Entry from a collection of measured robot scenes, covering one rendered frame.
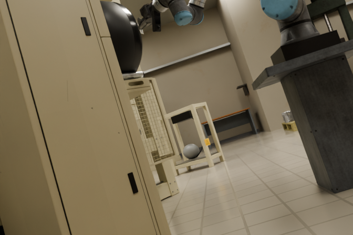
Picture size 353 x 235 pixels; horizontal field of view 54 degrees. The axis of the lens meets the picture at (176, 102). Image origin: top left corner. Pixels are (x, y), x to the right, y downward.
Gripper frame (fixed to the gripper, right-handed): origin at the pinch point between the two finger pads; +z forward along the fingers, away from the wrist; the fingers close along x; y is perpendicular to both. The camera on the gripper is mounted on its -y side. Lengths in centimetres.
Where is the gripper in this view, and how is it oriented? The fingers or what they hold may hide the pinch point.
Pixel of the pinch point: (140, 29)
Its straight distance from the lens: 207.6
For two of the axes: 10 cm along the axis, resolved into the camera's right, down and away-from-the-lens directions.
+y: -3.8, -9.0, 1.9
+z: -6.1, 4.0, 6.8
